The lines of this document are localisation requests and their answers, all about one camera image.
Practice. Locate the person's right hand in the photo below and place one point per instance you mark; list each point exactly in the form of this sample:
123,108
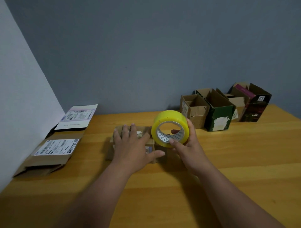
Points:
192,152

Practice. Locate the person's left hand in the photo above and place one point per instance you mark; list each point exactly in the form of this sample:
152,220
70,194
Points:
131,152

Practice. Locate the plain brown carton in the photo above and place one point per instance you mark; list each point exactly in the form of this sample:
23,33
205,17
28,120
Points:
110,150

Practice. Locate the brown carton with label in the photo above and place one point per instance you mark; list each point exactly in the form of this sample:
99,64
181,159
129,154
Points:
197,112

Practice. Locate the yellow tape roll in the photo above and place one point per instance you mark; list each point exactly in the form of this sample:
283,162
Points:
169,116

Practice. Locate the green box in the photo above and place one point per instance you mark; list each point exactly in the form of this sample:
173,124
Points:
221,112

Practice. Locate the black box white label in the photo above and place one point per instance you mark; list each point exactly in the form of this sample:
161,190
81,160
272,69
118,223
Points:
77,117

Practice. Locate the small brown cardboard box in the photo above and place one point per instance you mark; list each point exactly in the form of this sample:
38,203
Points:
238,105

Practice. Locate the pink and black carton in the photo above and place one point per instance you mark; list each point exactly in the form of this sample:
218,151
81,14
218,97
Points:
256,108

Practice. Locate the person's left forearm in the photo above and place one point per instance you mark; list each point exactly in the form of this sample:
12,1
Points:
94,204

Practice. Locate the person's right forearm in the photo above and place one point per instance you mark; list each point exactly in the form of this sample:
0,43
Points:
237,202

